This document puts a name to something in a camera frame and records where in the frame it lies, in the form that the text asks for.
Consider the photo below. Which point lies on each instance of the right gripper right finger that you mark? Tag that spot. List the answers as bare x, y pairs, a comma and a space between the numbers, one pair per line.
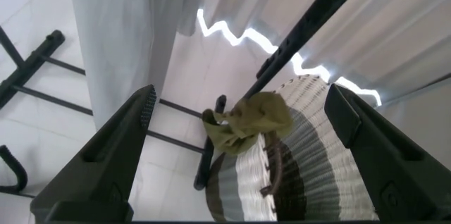
398, 174

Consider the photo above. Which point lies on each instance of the pale grey shorts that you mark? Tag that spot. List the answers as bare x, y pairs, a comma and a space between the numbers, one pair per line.
120, 41

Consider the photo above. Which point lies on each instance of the black clothes rack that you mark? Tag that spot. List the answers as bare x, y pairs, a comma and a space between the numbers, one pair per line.
306, 30

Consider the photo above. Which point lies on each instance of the white curtain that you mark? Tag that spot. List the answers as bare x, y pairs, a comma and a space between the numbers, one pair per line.
387, 23

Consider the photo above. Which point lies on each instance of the white laundry basket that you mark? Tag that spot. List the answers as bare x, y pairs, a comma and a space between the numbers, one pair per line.
317, 167

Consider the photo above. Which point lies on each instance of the green garment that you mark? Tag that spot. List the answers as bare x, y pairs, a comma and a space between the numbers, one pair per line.
253, 118

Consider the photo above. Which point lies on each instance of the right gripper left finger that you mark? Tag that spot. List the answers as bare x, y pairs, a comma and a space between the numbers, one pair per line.
98, 171

